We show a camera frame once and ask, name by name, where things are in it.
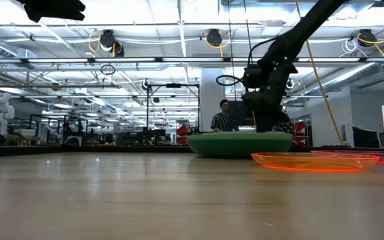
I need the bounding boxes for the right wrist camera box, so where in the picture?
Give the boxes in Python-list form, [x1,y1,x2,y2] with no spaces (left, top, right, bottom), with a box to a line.
[243,65,267,90]

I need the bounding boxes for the dark green plastic plate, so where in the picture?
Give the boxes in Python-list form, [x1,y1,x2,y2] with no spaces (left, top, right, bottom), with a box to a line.
[187,131,294,159]

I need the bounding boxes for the yellow hanging cable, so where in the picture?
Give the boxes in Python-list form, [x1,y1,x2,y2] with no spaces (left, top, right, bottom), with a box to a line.
[294,0,345,146]

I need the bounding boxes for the black frame stand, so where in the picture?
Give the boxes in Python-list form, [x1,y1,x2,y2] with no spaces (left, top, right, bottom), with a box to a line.
[146,83,201,133]

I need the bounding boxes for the black office chair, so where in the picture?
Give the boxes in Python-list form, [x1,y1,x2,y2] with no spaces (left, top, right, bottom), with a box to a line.
[352,125,381,148]

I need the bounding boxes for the black looped cable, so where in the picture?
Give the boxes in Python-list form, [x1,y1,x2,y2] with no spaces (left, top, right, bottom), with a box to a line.
[215,74,243,87]

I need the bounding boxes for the person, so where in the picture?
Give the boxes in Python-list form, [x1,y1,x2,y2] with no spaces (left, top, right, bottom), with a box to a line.
[211,99,239,133]

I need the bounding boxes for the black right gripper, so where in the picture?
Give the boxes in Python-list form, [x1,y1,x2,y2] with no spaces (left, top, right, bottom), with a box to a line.
[241,61,298,133]

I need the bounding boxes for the clear orange plastic plate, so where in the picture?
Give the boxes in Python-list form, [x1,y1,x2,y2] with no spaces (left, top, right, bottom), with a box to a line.
[251,152,381,173]

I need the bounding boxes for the black caged robot station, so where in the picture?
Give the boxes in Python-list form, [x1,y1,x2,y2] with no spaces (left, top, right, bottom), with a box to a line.
[61,115,89,147]

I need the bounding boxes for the dark computer monitor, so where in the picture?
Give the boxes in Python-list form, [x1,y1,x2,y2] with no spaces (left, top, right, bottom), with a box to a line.
[227,99,256,128]

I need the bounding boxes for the black ceiling cable reel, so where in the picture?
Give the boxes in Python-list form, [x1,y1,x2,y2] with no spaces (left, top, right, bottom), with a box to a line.
[358,29,378,47]
[207,29,223,47]
[99,29,116,49]

